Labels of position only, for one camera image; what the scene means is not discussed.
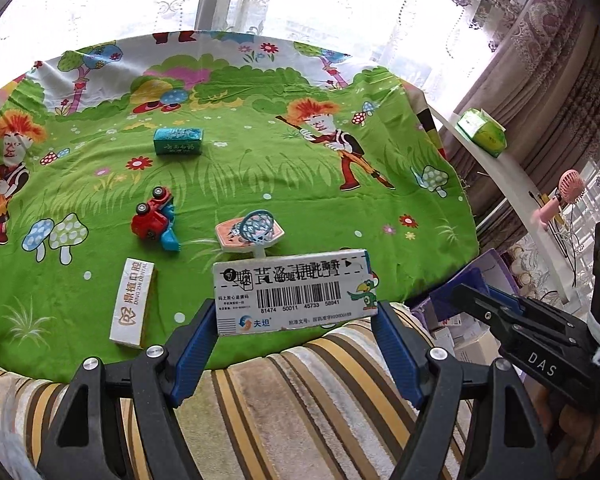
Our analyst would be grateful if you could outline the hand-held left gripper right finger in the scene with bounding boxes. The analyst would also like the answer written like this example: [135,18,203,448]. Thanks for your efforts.
[374,301,543,480]

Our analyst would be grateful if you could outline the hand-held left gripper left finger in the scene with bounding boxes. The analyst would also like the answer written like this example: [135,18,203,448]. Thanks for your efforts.
[35,302,223,480]

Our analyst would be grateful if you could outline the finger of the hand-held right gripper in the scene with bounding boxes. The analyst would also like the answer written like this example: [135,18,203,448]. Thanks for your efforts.
[450,284,526,346]

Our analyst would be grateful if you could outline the white barcode medicine box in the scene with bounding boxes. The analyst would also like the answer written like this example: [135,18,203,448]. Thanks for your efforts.
[212,249,381,336]

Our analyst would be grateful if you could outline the person's right hand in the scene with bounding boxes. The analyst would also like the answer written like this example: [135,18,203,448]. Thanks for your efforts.
[542,390,600,480]

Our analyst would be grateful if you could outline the purple box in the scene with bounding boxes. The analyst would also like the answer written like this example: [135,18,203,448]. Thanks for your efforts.
[412,247,521,341]

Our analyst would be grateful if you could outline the long white orange box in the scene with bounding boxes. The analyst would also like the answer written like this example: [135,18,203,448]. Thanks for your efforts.
[109,258,158,348]

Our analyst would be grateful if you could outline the white windowsill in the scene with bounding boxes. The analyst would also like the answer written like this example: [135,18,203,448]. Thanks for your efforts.
[430,105,596,306]

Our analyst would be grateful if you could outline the striped beige towel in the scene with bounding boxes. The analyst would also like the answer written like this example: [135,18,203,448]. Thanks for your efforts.
[0,302,531,480]

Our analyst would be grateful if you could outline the toy basketball hoop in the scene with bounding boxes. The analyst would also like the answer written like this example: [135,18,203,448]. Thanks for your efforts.
[215,210,286,256]

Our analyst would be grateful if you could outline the red toy truck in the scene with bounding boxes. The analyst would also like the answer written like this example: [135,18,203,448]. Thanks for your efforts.
[131,186,182,253]

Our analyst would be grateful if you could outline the pink handheld fan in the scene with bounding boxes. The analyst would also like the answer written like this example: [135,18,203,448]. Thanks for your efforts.
[531,169,587,231]

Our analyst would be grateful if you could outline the green tissue pack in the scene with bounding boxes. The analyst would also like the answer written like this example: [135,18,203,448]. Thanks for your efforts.
[455,108,508,157]

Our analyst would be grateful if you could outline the green cartoon printed bedsheet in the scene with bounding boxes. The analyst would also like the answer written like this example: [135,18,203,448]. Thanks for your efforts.
[0,30,481,368]

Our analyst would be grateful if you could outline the small teal box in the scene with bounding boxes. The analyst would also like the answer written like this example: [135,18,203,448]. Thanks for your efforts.
[152,127,204,157]

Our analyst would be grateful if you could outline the brown curtain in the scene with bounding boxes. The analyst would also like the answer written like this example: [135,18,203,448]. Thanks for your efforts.
[440,0,600,271]

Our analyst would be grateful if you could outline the white lace curtain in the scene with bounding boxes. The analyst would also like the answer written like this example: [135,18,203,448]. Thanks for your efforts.
[0,0,481,91]

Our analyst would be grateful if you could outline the black wire rack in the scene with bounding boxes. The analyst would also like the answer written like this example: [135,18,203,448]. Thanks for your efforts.
[550,190,593,291]

